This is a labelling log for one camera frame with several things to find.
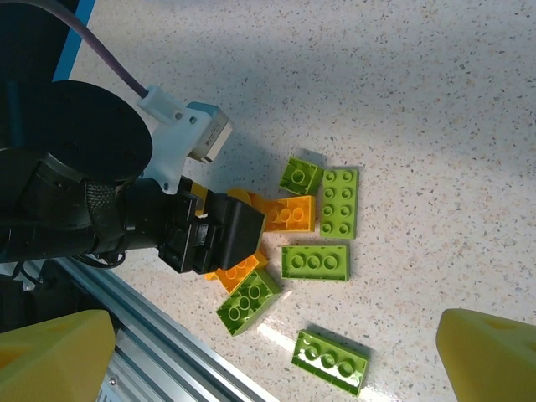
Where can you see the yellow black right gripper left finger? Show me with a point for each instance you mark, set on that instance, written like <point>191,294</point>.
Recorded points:
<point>50,360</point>

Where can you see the small green lego brick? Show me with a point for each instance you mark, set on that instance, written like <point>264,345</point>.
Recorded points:
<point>300,176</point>

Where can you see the orange arched lego piece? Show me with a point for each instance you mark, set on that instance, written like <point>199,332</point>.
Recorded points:
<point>245,197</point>

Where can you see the aluminium frame rail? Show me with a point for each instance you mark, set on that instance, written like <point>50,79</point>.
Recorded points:
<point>167,356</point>

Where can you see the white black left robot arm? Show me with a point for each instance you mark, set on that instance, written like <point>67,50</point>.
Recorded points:
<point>25,301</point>

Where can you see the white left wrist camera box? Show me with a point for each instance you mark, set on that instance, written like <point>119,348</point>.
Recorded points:
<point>180,134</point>

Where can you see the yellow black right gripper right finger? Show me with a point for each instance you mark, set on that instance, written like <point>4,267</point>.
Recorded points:
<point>494,360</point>

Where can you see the long green lego brick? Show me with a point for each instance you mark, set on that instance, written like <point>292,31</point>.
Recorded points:
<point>339,204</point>

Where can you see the blue table edge strip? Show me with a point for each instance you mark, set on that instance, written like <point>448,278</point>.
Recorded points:
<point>75,37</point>

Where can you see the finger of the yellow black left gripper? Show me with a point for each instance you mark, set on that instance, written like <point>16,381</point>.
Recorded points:
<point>243,234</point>

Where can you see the orange lego brick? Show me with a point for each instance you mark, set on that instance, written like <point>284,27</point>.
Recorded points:
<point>291,214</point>
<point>238,272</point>

